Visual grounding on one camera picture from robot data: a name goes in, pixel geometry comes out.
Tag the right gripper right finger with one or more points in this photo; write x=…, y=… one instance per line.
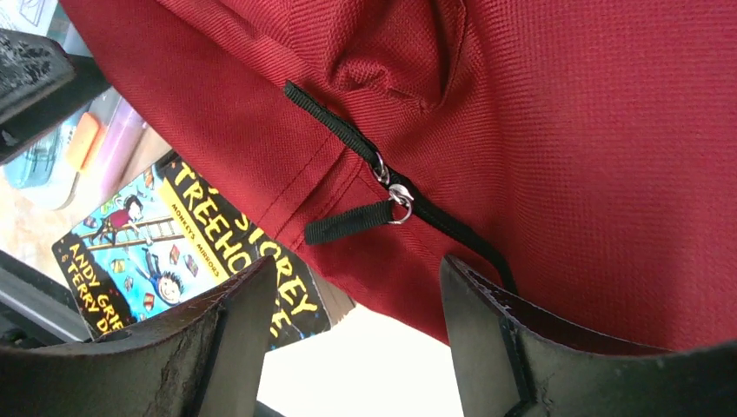
x=513, y=358

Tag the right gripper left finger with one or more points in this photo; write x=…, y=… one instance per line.
x=203, y=357

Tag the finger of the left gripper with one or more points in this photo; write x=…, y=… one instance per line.
x=41, y=85

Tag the Treehouse paperback book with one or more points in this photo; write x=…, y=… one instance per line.
x=169, y=236

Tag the red backpack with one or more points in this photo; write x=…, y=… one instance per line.
x=588, y=148

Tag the white packaged card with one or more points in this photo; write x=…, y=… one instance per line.
x=29, y=16

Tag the orange highlighter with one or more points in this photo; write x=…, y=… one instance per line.
x=85, y=142

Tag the pink highlighter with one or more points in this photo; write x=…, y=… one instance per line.
x=124, y=131

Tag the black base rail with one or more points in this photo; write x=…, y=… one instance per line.
x=41, y=307

